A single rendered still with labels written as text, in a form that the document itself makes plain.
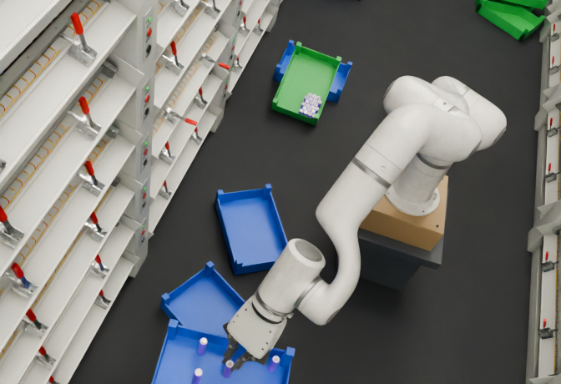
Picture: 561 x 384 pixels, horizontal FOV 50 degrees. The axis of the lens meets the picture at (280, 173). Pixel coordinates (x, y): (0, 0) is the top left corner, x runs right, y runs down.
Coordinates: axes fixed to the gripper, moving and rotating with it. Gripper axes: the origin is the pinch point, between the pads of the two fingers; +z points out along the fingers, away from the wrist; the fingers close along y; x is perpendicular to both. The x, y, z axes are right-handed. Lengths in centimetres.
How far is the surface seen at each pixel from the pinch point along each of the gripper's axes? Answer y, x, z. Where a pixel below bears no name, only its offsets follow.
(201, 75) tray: 70, -56, -24
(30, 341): 34.8, 19.6, 18.5
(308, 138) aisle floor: 51, -122, -6
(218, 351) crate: 6.4, -10.9, 11.0
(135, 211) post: 50, -23, 6
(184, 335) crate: 14.8, -7.6, 11.9
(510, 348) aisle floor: -56, -105, 3
